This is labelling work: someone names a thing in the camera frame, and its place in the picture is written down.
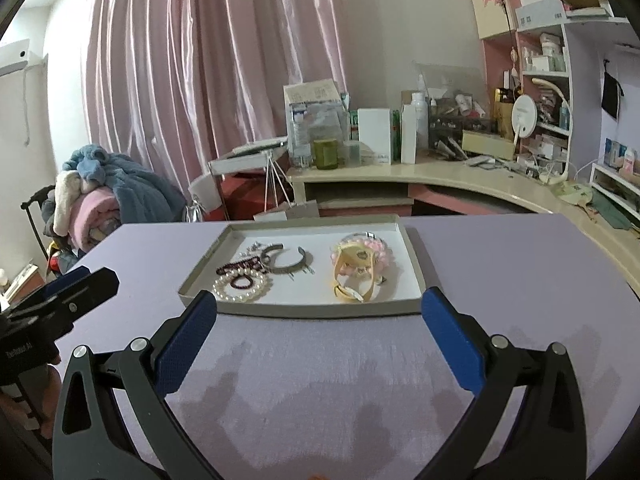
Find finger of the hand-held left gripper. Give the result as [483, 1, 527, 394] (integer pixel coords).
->
[15, 267, 121, 335]
[10, 265, 93, 312]

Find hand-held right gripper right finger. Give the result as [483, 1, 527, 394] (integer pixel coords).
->
[415, 286, 587, 480]

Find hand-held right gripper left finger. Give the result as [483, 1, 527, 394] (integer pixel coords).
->
[52, 289, 226, 480]

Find white pearl bracelet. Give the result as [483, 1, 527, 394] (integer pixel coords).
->
[212, 267, 274, 305]

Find dark red bead bracelet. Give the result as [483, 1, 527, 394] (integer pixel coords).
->
[216, 256, 269, 292]

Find pink bead bracelet flower charm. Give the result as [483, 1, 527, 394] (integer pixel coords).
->
[330, 238, 397, 280]

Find yellow strap watch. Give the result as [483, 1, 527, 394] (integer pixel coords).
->
[332, 241, 382, 305]

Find silver cuff bracelet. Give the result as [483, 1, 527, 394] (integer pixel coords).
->
[260, 243, 315, 276]

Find shallow grey cardboard tray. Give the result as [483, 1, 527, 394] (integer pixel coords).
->
[177, 214, 427, 319]

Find person's left hand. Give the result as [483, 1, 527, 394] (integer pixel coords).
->
[40, 364, 65, 438]

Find cardboard box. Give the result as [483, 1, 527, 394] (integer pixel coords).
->
[0, 260, 42, 307]

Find pink folded blanket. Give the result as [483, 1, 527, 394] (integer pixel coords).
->
[65, 192, 124, 254]

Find black chair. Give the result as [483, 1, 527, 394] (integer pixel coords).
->
[20, 185, 57, 262]

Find white fluffy blanket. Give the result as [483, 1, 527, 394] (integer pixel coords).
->
[52, 171, 84, 237]

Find blue fleece blanket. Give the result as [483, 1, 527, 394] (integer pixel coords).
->
[62, 144, 187, 224]

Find thin silver bangle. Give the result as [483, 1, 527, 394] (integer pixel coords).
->
[342, 230, 382, 247]

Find white chair back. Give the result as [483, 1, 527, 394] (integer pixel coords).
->
[189, 172, 224, 221]

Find cream curved desk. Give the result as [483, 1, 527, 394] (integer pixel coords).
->
[285, 157, 640, 302]

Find round green hand fan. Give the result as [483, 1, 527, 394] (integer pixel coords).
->
[550, 181, 599, 211]

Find flat beige box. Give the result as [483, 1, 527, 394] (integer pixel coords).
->
[461, 130, 517, 161]

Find tall white box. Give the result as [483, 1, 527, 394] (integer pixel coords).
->
[401, 105, 418, 165]

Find wide white box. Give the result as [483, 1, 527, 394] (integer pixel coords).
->
[357, 108, 393, 166]

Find white air conditioner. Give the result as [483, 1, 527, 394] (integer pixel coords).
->
[0, 39, 30, 78]

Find green glass jar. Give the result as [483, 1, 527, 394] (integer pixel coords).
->
[313, 138, 340, 170]

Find white plastic bottle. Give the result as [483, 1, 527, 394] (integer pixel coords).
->
[412, 91, 431, 150]

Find clear acrylic cosmetics organizer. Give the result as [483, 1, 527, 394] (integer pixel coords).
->
[415, 62, 494, 152]

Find white desk lamp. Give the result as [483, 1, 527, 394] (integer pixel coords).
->
[531, 77, 574, 184]

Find round white mirror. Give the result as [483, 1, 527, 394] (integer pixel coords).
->
[511, 95, 539, 142]

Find gold box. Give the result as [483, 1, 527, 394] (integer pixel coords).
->
[495, 89, 516, 136]

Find pink curtain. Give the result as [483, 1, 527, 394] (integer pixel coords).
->
[79, 0, 352, 222]

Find clear bag of packets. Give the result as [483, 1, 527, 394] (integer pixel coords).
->
[283, 79, 351, 170]

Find black hanging pouch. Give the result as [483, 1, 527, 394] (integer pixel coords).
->
[601, 60, 626, 121]

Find pink and white shelf unit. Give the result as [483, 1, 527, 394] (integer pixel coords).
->
[482, 0, 632, 173]

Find cream cabinet door pink figure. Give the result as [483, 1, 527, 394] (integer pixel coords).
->
[460, 0, 517, 40]

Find grey paper bag white handles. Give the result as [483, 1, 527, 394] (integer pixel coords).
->
[252, 152, 321, 221]

